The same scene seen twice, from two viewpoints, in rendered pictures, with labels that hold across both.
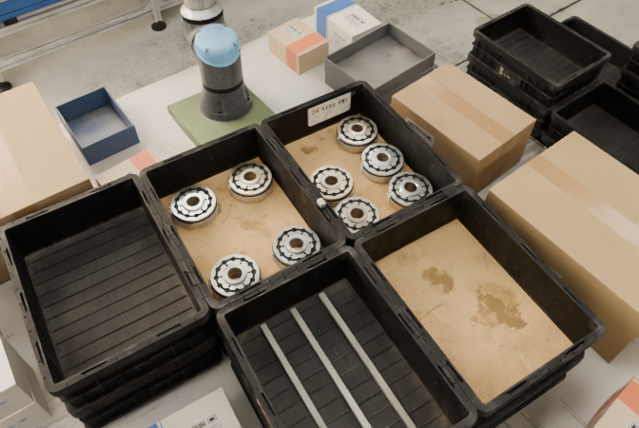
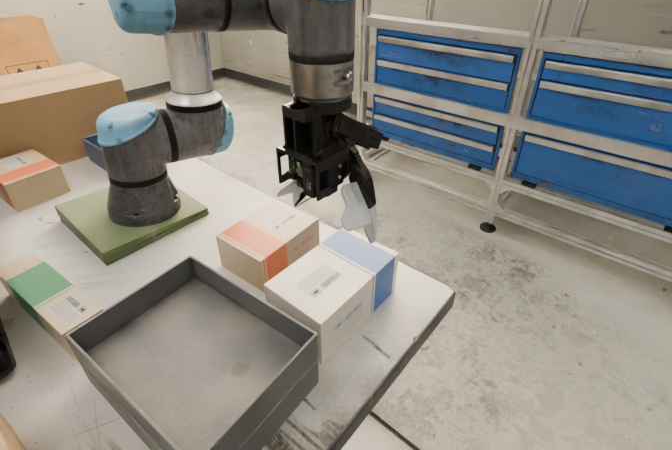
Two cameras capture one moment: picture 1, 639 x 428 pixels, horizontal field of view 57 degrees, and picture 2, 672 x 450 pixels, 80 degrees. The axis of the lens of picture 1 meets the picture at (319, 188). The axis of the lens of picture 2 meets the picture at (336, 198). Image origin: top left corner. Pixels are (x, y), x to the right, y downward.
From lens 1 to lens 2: 1.76 m
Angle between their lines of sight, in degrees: 57
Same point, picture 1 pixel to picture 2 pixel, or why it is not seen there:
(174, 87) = (201, 176)
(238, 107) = (111, 206)
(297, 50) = (229, 232)
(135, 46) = (449, 222)
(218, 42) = (113, 114)
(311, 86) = not seen: hidden behind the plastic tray
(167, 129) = not seen: hidden behind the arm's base
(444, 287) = not seen: outside the picture
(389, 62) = (214, 373)
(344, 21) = (311, 267)
